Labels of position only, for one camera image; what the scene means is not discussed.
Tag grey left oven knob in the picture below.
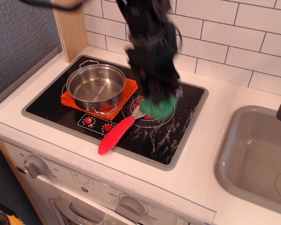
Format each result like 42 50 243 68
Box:
24 155 48 179

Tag red handled metal fork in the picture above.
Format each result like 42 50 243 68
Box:
98 104 147 155

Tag wooden side post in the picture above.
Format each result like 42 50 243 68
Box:
53 7 88 63

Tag black toy stove top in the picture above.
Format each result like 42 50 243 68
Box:
22 55 208 171

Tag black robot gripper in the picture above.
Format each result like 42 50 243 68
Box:
126 35 183 103

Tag orange object bottom left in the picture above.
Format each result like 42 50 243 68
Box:
7 215 24 225

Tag grey oven knob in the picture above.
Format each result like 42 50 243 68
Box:
115 196 145 224
24 155 48 179

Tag grey sink basin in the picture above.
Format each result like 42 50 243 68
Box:
214 105 281 214

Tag green toy broccoli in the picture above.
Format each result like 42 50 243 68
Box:
140 95 178 119

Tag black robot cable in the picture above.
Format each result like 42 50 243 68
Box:
18 0 87 11

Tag grey right oven knob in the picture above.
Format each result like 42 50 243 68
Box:
115 196 145 224

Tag grey oven door handle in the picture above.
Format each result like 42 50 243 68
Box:
55 197 113 225

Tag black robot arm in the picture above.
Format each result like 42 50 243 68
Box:
117 0 183 105

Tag stainless steel pot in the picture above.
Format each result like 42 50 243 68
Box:
66 60 126 115

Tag orange cloth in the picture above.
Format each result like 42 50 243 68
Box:
61 78 138 121

